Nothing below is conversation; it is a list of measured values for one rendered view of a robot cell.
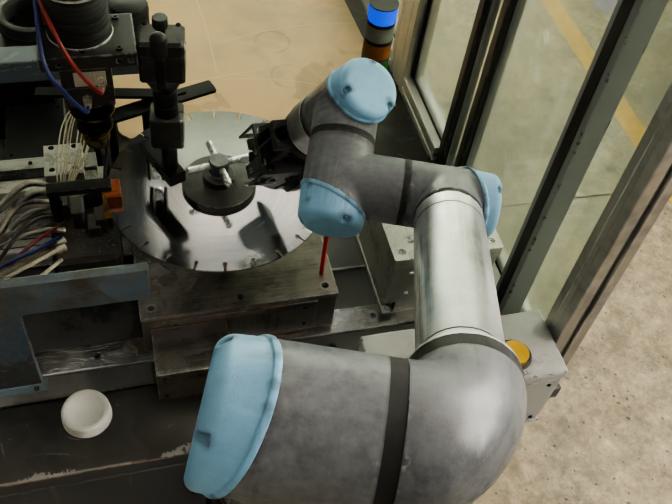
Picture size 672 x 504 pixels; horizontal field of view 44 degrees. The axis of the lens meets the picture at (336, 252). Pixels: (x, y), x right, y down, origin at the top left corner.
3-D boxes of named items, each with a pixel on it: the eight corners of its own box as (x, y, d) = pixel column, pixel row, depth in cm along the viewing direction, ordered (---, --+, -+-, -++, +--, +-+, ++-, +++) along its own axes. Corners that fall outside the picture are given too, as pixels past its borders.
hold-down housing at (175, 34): (189, 129, 115) (184, 5, 99) (188, 154, 112) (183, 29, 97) (148, 129, 114) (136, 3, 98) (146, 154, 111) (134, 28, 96)
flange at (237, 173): (167, 178, 125) (166, 166, 124) (227, 148, 131) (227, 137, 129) (209, 223, 121) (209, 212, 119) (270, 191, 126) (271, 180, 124)
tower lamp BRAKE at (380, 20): (391, 9, 128) (394, -8, 126) (399, 27, 125) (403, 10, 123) (363, 11, 127) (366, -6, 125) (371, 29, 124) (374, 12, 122)
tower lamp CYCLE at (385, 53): (385, 43, 133) (388, 27, 131) (393, 61, 130) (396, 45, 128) (358, 45, 132) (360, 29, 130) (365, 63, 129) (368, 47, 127)
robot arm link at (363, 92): (334, 109, 88) (345, 40, 91) (292, 143, 98) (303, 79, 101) (396, 133, 92) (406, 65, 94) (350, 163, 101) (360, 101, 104)
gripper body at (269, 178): (236, 135, 113) (270, 103, 103) (292, 132, 117) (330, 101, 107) (246, 189, 112) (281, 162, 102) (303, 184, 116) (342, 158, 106)
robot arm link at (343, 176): (398, 227, 88) (410, 133, 91) (293, 210, 88) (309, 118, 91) (389, 249, 95) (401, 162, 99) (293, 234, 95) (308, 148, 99)
